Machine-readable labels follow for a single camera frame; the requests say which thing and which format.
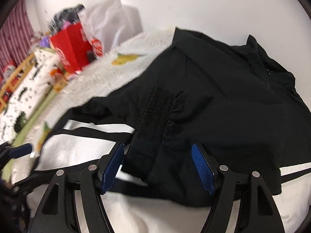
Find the black and white dotted cloth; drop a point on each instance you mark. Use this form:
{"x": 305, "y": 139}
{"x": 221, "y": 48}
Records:
{"x": 29, "y": 94}

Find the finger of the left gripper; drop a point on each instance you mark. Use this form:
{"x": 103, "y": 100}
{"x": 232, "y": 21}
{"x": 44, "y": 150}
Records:
{"x": 20, "y": 151}

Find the red striped curtain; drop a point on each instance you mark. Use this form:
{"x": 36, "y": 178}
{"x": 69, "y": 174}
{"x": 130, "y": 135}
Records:
{"x": 16, "y": 34}

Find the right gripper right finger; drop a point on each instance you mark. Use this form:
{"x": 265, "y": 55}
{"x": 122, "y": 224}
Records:
{"x": 257, "y": 212}

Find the red paper shopping bag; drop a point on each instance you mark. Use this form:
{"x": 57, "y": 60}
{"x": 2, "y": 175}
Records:
{"x": 72, "y": 47}

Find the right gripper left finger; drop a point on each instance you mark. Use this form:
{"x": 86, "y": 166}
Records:
{"x": 57, "y": 210}

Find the white lace fruit tablecloth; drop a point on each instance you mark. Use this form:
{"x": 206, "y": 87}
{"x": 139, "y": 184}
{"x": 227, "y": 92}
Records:
{"x": 129, "y": 214}

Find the white paper shopping bag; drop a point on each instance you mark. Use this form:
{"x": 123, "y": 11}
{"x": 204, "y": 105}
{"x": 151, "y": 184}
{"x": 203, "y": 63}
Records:
{"x": 108, "y": 24}

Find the wooden chair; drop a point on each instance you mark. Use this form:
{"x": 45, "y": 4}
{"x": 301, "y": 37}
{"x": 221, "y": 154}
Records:
{"x": 16, "y": 78}

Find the black jacket with white stripes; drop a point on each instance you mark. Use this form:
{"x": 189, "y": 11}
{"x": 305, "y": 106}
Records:
{"x": 237, "y": 102}

